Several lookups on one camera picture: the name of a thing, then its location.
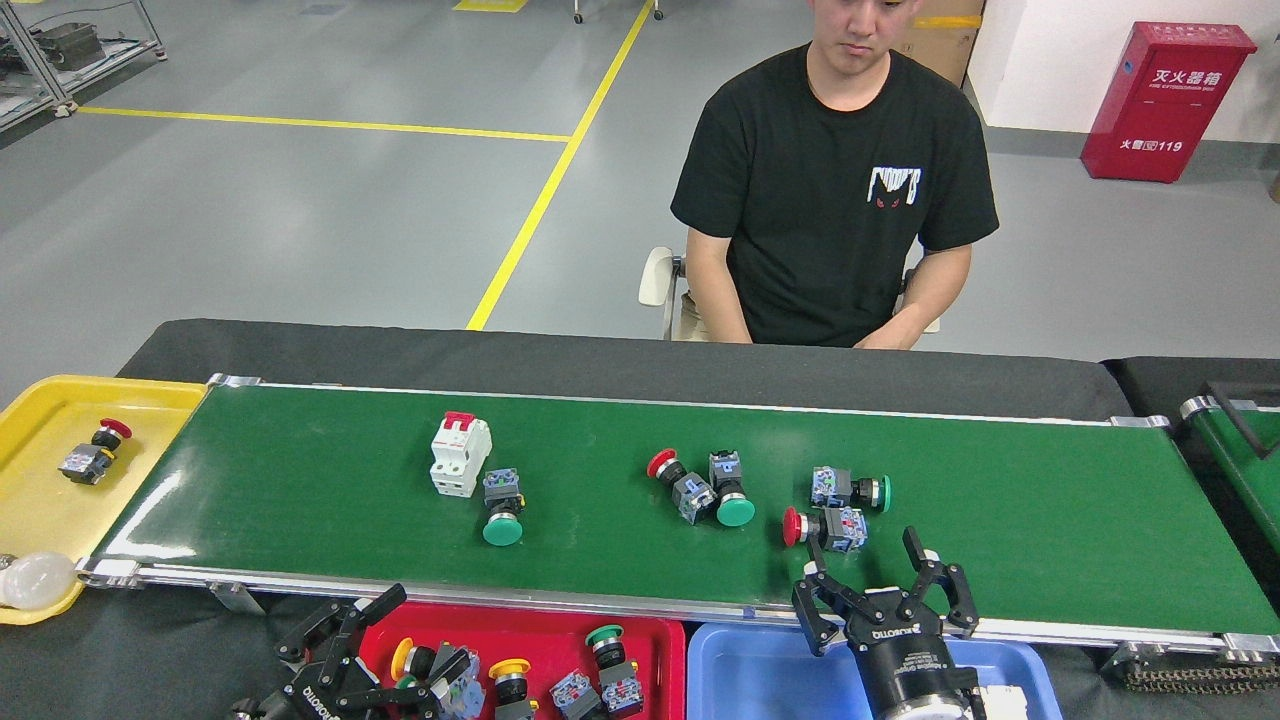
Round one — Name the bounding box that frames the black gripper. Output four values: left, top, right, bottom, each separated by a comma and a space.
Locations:
792, 526, 987, 720
235, 583, 474, 720

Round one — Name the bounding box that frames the yellow push button switch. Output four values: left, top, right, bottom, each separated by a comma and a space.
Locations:
487, 657, 542, 720
389, 636, 481, 691

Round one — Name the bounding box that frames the white circuit breaker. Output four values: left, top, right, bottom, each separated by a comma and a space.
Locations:
972, 683, 1033, 720
429, 410, 494, 499

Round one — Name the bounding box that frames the blue plastic tray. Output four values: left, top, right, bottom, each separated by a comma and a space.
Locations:
686, 622, 1064, 720

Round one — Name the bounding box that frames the red plastic tray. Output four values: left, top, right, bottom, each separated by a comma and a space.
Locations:
355, 602, 689, 720

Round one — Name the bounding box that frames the long green conveyor belt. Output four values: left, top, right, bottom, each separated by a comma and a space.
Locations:
75, 373, 1280, 661

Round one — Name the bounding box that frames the yellow plastic tray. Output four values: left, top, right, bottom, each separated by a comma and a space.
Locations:
0, 375, 209, 626

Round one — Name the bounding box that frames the green feeder conveyor belt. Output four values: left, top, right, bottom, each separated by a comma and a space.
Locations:
1180, 380, 1280, 556

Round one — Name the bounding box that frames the clear light bulb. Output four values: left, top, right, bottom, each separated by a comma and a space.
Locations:
0, 550, 79, 611

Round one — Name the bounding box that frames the grey office chair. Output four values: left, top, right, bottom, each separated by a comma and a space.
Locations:
638, 247, 941, 341

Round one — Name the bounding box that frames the person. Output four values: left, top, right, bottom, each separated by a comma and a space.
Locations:
670, 0, 1001, 351

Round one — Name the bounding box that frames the cardboard box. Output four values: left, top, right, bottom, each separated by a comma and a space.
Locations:
895, 0, 989, 89

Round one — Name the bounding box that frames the red fire extinguisher cabinet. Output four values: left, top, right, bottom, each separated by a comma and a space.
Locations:
1080, 22, 1259, 185

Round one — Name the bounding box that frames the metal shelf cart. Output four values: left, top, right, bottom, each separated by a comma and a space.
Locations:
0, 0, 168, 136

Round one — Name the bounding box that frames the white wheeled stand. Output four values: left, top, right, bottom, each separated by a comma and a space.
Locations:
572, 0, 664, 25

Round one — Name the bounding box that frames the dark grey equipment box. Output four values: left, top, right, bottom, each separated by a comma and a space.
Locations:
35, 22, 106, 73

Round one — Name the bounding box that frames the black drive chain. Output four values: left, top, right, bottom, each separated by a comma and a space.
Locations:
1102, 645, 1280, 693

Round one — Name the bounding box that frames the black metal bracket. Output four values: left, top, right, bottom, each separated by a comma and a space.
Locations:
1205, 380, 1280, 461

